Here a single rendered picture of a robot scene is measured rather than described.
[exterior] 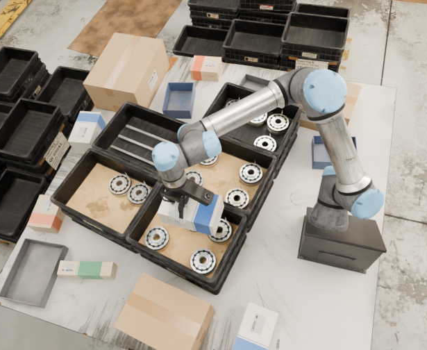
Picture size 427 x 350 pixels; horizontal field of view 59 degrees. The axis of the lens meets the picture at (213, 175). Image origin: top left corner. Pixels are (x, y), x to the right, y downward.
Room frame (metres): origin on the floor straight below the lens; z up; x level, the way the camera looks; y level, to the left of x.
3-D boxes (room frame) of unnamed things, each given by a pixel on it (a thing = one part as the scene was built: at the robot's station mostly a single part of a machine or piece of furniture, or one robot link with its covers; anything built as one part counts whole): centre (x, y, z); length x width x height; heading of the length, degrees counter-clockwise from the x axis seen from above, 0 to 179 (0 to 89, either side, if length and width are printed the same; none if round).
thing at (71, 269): (0.56, 0.62, 0.73); 0.24 x 0.06 x 0.06; 77
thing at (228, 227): (0.57, 0.02, 0.86); 0.10 x 0.10 x 0.01
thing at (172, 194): (0.59, 0.12, 1.25); 0.09 x 0.08 x 0.12; 63
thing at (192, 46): (2.27, -0.12, 0.26); 0.40 x 0.30 x 0.23; 63
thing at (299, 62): (1.76, -0.78, 0.41); 0.31 x 0.02 x 0.16; 63
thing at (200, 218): (0.58, 0.10, 1.09); 0.20 x 0.12 x 0.09; 63
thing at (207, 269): (0.46, 0.10, 0.86); 0.10 x 0.10 x 0.01
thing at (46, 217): (0.87, 0.80, 0.74); 0.16 x 0.12 x 0.07; 161
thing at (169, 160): (0.59, 0.12, 1.41); 0.09 x 0.08 x 0.11; 104
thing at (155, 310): (0.29, 0.29, 0.78); 0.30 x 0.22 x 0.16; 56
